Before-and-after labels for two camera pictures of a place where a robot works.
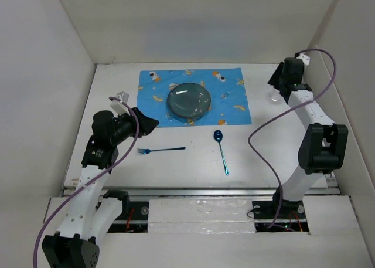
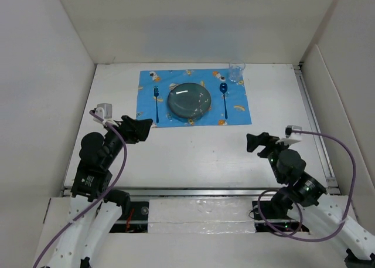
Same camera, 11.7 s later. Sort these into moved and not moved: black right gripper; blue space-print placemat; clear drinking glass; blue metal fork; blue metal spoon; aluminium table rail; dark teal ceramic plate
Moved: clear drinking glass; black right gripper; blue metal fork; blue metal spoon
Not moved: dark teal ceramic plate; aluminium table rail; blue space-print placemat
